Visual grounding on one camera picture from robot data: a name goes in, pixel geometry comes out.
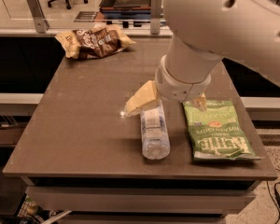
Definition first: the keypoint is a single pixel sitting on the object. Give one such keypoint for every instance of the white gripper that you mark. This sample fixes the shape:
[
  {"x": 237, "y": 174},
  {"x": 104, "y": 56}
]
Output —
[{"x": 178, "y": 90}]

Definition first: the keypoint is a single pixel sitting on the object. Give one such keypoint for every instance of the blue plastic water bottle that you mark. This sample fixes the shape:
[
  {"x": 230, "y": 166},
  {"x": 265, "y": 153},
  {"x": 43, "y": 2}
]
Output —
[{"x": 155, "y": 138}]

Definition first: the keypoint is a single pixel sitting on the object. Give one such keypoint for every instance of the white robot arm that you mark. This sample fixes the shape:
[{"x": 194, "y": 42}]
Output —
[{"x": 204, "y": 33}]

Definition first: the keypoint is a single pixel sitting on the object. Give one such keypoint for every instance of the green jalapeno chip bag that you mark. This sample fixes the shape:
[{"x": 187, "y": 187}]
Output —
[{"x": 216, "y": 134}]

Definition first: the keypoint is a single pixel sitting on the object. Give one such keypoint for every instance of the brown chip bag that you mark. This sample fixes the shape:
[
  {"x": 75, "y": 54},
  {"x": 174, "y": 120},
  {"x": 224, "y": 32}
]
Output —
[{"x": 96, "y": 43}]

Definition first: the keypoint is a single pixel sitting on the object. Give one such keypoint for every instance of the orange and blue cart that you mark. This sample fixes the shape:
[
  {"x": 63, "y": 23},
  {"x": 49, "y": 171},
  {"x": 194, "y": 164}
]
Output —
[{"x": 125, "y": 10}]

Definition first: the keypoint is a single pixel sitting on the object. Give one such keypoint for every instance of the left metal glass bracket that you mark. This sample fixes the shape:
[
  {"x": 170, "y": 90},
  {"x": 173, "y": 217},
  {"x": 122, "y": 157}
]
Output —
[{"x": 41, "y": 24}]

